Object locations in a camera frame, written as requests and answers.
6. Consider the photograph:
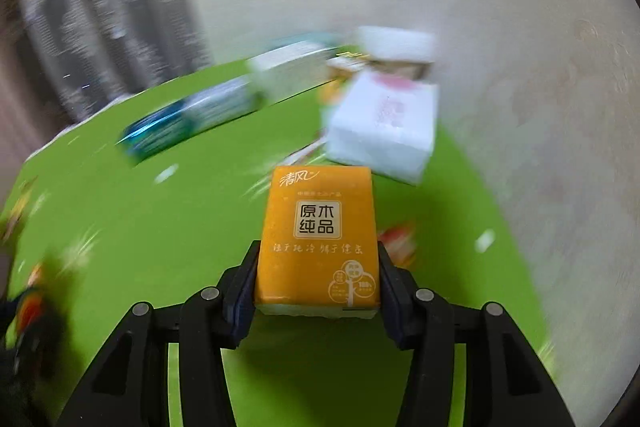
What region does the plain white box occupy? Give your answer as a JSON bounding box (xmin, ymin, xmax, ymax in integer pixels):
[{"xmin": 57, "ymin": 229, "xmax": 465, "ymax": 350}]
[{"xmin": 357, "ymin": 26, "xmax": 437, "ymax": 64}]

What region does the pink curtain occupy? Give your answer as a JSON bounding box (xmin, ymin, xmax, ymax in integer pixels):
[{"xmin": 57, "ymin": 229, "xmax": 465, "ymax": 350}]
[{"xmin": 0, "ymin": 2, "xmax": 68, "ymax": 162}]

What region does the white pack with pink print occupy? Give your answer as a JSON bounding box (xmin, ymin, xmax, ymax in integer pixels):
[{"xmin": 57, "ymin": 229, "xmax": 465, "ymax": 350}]
[{"xmin": 325, "ymin": 72, "xmax": 441, "ymax": 185}]

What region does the teal and white box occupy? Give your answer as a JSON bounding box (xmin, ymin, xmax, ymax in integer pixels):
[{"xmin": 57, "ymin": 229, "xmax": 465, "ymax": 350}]
[{"xmin": 117, "ymin": 77, "xmax": 264, "ymax": 164}]

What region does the white and blue medicine box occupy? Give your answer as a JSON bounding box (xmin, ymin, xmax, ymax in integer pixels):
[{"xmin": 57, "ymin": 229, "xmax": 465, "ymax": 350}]
[{"xmin": 247, "ymin": 38, "xmax": 342, "ymax": 104}]

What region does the orange tissue pack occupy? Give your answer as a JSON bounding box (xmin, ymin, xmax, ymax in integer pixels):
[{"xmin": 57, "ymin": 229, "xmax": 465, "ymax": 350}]
[{"xmin": 254, "ymin": 165, "xmax": 382, "ymax": 321}]

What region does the desktop with green printed cloth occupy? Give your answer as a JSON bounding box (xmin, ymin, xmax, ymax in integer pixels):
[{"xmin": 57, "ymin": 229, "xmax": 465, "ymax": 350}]
[{"xmin": 0, "ymin": 54, "xmax": 557, "ymax": 427}]

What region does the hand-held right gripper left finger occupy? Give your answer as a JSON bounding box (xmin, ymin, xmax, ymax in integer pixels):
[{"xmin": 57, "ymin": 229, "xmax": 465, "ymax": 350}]
[{"xmin": 57, "ymin": 241, "xmax": 262, "ymax": 427}]

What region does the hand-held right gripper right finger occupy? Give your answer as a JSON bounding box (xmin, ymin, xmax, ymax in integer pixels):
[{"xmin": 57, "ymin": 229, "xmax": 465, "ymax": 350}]
[{"xmin": 376, "ymin": 241, "xmax": 576, "ymax": 427}]

